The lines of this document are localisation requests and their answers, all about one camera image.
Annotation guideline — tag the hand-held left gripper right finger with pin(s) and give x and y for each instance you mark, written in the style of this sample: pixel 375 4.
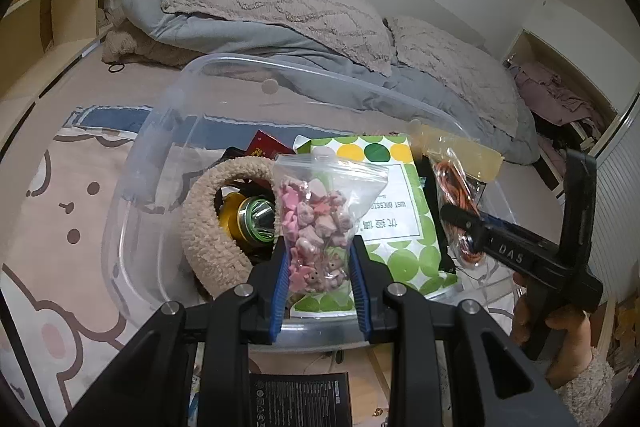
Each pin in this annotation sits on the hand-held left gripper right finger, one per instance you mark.
pixel 360 287

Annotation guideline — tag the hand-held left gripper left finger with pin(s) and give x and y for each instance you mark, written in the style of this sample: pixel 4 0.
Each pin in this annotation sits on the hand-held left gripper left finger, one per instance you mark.
pixel 281 277

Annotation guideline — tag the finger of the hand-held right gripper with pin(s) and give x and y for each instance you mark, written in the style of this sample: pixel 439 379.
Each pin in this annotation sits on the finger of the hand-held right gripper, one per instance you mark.
pixel 465 229
pixel 500 222

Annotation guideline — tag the bag of rubber bands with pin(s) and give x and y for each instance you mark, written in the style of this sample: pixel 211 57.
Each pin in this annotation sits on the bag of rubber bands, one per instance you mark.
pixel 452 184

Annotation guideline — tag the yellowish translucent phone case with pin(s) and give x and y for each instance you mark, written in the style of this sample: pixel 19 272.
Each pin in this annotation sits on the yellowish translucent phone case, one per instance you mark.
pixel 475 157

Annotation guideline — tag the zip bag of pink beads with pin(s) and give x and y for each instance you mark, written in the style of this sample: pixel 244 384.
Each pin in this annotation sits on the zip bag of pink beads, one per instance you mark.
pixel 320 217

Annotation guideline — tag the clear plastic storage box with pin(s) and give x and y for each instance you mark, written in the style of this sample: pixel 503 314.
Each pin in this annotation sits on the clear plastic storage box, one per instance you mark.
pixel 145 167

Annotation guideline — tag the person's right forearm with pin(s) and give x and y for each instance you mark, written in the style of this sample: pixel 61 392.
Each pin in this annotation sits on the person's right forearm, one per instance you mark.
pixel 585 394

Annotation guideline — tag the person's right hand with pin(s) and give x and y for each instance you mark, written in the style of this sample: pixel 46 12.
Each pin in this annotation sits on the person's right hand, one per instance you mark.
pixel 570 342

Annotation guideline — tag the black flat object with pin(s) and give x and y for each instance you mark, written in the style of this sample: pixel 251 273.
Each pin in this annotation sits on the black flat object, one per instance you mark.
pixel 431 207

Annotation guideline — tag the gold and green flashlight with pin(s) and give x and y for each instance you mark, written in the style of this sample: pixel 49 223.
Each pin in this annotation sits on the gold and green flashlight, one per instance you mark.
pixel 255 219

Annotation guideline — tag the green dotted packet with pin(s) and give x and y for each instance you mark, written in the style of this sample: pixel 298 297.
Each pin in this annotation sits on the green dotted packet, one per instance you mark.
pixel 400 202

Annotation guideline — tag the fuzzy beige headband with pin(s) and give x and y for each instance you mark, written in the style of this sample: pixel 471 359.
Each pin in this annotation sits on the fuzzy beige headband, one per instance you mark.
pixel 200 232

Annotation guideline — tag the white louvre door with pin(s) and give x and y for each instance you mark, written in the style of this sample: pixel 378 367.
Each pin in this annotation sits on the white louvre door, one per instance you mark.
pixel 620 197

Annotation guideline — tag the black box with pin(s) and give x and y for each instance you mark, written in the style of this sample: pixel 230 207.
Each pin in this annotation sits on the black box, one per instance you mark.
pixel 300 399

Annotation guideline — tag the red packet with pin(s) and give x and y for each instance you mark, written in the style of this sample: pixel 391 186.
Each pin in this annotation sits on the red packet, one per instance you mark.
pixel 267 144

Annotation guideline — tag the pile of clothes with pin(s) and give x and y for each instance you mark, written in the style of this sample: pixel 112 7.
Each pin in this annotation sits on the pile of clothes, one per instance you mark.
pixel 555 97

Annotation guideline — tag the beige textured pillow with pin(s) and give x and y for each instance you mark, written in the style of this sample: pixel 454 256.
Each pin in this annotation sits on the beige textured pillow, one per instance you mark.
pixel 450 62
pixel 280 2

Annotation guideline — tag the wooden closet niche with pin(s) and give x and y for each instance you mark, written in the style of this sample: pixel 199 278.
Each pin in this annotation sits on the wooden closet niche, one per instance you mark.
pixel 575 52

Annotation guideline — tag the grey duvet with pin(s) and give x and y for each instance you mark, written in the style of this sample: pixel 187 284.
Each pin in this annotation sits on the grey duvet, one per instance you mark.
pixel 240 42

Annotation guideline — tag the fuzzy beige plush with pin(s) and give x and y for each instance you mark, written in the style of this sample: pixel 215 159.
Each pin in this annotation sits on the fuzzy beige plush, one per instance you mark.
pixel 135 47

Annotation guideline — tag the wooden shelf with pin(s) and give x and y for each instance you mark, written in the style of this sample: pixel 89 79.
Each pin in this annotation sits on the wooden shelf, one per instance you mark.
pixel 60 7

